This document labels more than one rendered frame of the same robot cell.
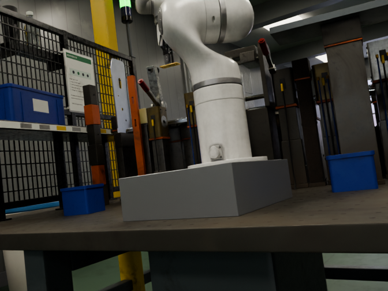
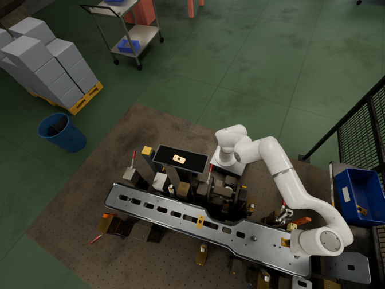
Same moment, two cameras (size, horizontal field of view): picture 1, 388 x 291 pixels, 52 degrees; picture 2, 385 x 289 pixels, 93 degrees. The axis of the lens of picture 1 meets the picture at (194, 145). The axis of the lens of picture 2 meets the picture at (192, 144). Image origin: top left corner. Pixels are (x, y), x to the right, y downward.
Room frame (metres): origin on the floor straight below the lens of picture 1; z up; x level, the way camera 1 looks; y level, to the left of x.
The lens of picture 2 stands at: (1.66, -0.33, 2.29)
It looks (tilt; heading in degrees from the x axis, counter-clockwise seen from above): 59 degrees down; 182
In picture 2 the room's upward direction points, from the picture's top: 9 degrees counter-clockwise
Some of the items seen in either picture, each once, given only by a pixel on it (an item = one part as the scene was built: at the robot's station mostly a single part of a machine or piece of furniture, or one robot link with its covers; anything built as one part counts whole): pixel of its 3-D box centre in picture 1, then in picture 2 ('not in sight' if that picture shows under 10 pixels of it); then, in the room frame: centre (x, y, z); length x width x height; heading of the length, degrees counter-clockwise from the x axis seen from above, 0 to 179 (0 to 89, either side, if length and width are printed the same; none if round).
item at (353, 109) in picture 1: (352, 103); (184, 171); (1.10, -0.45, 0.92); 0.10 x 0.08 x 0.45; 67
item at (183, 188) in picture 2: (332, 123); (187, 194); (1.27, -0.44, 0.89); 0.12 x 0.08 x 0.38; 157
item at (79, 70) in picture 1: (79, 83); not in sight; (1.99, 0.53, 1.30); 0.23 x 0.02 x 0.31; 157
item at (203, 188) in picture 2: (290, 129); (204, 193); (1.28, -0.31, 0.89); 0.12 x 0.07 x 0.38; 157
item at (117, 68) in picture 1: (121, 96); (342, 265); (1.79, 0.30, 1.17); 0.12 x 0.01 x 0.34; 157
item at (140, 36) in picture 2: not in sight; (129, 26); (-2.07, -1.25, 0.57); 1.21 x 0.70 x 1.14; 146
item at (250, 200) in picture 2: (199, 145); (246, 207); (1.42, -0.02, 0.88); 0.11 x 0.07 x 0.37; 157
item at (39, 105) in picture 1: (22, 110); (360, 196); (1.48, 0.62, 1.10); 0.30 x 0.17 x 0.13; 164
